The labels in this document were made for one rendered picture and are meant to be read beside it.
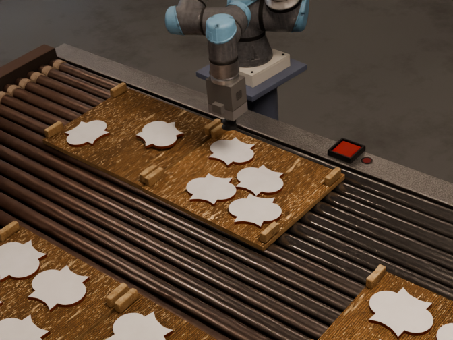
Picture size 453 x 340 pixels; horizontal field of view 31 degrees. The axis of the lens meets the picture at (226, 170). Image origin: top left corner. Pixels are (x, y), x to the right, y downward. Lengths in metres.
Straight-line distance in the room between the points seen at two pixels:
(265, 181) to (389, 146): 1.84
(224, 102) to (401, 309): 0.72
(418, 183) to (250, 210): 0.45
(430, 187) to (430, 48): 2.64
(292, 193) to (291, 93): 2.26
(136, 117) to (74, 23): 2.93
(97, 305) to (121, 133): 0.70
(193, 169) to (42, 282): 0.54
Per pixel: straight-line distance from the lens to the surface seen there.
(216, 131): 2.32
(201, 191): 2.12
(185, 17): 2.18
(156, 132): 2.36
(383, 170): 2.22
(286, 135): 2.36
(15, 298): 1.95
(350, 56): 4.67
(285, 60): 2.77
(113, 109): 2.53
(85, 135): 2.42
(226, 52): 2.06
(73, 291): 1.91
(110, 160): 2.31
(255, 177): 2.15
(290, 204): 2.07
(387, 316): 1.78
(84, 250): 2.06
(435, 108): 4.22
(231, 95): 2.11
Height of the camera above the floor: 2.23
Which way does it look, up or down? 36 degrees down
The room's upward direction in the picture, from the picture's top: 5 degrees counter-clockwise
